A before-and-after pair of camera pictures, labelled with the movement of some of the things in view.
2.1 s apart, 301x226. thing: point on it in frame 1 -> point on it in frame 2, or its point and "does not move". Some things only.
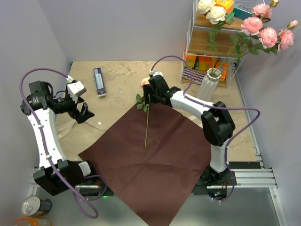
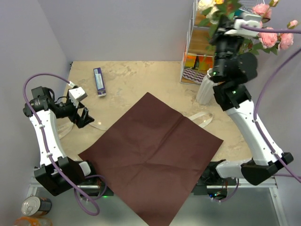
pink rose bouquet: [143, 106] -> [211, 12]
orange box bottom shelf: [205, 62] does not move
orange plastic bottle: [27, 221] does not move
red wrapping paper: [151, 159] does not move
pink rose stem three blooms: [254, 38] does not move
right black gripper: [148, 90] -> [219, 33]
